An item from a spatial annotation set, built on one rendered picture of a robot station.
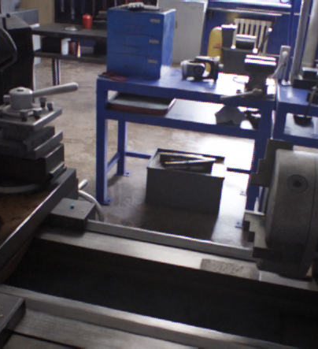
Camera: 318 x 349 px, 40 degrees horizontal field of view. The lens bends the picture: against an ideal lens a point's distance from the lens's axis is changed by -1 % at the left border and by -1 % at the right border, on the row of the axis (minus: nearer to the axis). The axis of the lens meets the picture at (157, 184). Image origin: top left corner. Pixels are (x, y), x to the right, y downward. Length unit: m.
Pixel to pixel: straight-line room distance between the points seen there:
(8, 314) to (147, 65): 2.16
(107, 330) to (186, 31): 6.86
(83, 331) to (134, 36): 2.18
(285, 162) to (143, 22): 2.10
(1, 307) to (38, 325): 0.08
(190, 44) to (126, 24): 4.78
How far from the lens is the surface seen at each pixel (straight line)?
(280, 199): 0.81
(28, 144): 1.18
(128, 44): 2.89
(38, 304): 1.03
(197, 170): 3.01
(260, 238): 0.83
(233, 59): 6.38
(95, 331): 0.97
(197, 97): 2.66
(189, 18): 7.57
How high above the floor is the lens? 1.53
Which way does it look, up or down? 27 degrees down
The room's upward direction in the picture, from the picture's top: 4 degrees clockwise
